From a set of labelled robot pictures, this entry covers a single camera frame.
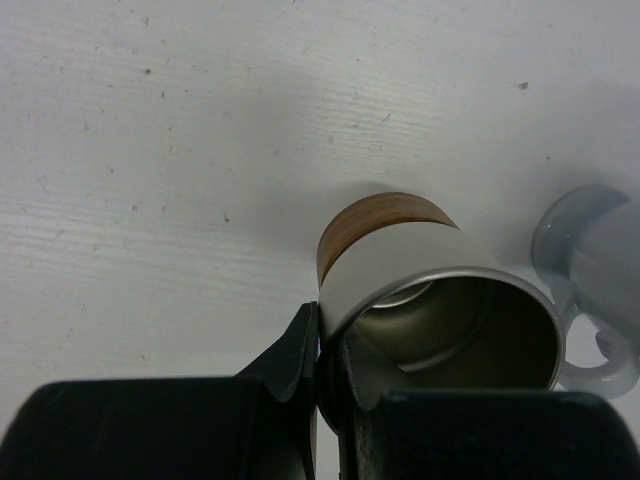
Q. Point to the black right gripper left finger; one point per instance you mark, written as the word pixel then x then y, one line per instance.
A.
pixel 257 424

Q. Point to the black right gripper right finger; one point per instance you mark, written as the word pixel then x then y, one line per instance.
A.
pixel 389 429

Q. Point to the grey ceramic mug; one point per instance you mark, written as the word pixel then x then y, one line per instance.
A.
pixel 585 249

